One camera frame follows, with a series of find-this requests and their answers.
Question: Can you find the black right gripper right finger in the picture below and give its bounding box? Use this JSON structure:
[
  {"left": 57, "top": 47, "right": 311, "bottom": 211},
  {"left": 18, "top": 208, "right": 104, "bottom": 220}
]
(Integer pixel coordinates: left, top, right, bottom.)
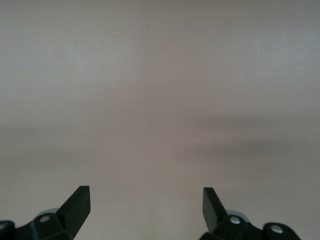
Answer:
[{"left": 199, "top": 186, "right": 301, "bottom": 240}]

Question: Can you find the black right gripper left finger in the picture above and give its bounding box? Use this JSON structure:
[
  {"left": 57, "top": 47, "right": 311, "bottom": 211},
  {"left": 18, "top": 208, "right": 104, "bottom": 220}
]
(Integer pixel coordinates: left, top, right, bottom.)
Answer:
[{"left": 0, "top": 185, "right": 91, "bottom": 240}]

